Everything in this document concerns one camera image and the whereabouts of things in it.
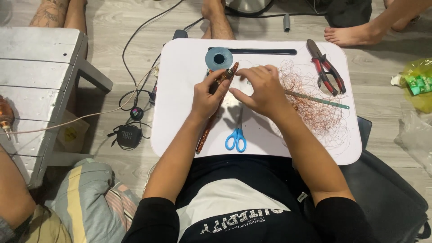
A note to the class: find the dark motor rotor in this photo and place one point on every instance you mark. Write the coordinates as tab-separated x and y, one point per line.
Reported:
226	77

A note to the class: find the red and black pliers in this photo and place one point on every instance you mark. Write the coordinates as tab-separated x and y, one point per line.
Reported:
325	67

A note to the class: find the person's right hand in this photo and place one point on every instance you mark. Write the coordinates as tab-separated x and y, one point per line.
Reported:
266	94

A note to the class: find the black power strip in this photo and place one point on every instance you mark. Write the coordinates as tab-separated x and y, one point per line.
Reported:
153	92

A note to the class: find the brown paper bag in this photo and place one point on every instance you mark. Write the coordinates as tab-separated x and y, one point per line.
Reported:
72	131

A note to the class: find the copper-wound motor armature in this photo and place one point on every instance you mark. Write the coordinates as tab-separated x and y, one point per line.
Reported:
5	116

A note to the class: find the black power adapter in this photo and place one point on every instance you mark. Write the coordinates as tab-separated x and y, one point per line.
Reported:
180	34

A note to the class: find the white lap table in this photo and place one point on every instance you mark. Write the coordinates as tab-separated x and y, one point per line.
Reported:
182	84

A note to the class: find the round black plug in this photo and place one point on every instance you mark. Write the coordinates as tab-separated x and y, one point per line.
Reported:
136	113

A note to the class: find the small black speaker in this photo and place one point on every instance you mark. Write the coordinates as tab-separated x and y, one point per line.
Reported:
129	136

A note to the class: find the yellow plastic bag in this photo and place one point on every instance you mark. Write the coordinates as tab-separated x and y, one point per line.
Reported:
420	101

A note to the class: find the green hacksaw blade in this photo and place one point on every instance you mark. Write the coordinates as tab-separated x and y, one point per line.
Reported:
320	100

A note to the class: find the green packet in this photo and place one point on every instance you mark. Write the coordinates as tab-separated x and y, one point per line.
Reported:
420	84

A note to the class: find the small grey tube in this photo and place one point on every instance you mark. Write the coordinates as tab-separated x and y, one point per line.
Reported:
287	23

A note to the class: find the person's black white shirt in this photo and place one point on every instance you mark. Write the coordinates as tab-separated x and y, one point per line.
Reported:
243	202

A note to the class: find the person's bare leg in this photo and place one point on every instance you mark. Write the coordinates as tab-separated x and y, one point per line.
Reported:
219	25

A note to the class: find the metal fan base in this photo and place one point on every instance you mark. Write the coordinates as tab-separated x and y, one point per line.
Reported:
248	6

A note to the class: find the clear plastic bag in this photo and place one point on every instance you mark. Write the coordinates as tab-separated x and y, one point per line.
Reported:
416	138

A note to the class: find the black cloth item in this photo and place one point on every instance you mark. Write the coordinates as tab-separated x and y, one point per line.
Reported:
347	11

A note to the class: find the black bag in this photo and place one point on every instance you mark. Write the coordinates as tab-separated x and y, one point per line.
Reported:
384	195

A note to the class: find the white wooden bench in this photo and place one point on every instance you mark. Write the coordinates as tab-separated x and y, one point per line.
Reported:
33	74

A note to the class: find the striped grey yellow blanket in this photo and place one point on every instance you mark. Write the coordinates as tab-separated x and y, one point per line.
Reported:
87	199

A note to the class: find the person's left hand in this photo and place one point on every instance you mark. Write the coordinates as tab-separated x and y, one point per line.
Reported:
206	101

